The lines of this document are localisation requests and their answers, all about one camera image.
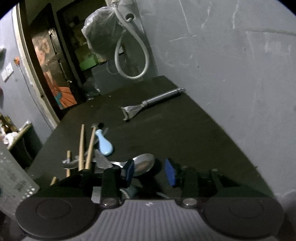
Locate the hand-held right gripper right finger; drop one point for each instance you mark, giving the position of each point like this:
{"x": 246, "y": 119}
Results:
{"x": 170, "y": 172}

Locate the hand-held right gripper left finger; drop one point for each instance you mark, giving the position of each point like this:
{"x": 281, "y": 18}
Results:
{"x": 129, "y": 170}

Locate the metal spoon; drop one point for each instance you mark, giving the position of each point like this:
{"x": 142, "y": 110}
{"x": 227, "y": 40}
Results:
{"x": 143, "y": 162}

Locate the light blue ceramic spoon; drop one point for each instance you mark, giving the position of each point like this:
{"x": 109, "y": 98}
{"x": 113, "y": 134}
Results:
{"x": 105, "y": 144}

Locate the plain wooden chopstick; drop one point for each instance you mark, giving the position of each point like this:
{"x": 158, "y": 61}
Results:
{"x": 81, "y": 148}
{"x": 90, "y": 148}

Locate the metal peeler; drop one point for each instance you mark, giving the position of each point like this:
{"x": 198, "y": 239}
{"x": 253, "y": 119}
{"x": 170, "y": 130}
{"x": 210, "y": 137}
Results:
{"x": 157, "y": 98}

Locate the white perforated plastic basket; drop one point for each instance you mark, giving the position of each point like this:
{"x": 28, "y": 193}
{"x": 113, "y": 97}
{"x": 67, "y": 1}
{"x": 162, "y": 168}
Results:
{"x": 13, "y": 176}

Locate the short purple-banded wooden chopstick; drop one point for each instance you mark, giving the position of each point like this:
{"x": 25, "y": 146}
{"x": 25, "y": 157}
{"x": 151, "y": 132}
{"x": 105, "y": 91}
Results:
{"x": 68, "y": 162}

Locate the black plastic bag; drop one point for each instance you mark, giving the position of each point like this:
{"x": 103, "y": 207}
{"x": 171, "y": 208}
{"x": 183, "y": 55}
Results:
{"x": 92, "y": 90}

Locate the wooden shelf unit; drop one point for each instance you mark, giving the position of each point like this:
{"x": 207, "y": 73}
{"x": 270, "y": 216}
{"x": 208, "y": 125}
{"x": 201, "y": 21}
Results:
{"x": 25, "y": 136}

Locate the green box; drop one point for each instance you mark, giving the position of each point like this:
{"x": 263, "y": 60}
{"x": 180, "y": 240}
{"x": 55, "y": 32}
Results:
{"x": 89, "y": 62}

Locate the door poster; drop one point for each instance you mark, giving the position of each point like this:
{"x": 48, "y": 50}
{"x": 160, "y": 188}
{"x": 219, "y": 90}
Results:
{"x": 55, "y": 81}

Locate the white cloth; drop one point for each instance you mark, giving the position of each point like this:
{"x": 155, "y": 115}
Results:
{"x": 11, "y": 138}

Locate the grey plastic bag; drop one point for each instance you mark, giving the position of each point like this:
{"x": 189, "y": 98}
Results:
{"x": 101, "y": 34}

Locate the pale door frame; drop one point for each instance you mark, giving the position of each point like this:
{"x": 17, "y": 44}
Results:
{"x": 30, "y": 76}

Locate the white wall switch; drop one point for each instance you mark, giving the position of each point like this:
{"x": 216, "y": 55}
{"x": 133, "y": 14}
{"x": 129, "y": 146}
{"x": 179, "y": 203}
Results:
{"x": 7, "y": 71}

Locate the orange wall hook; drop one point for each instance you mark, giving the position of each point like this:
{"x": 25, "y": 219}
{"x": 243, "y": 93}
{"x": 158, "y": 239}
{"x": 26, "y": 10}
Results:
{"x": 16, "y": 61}

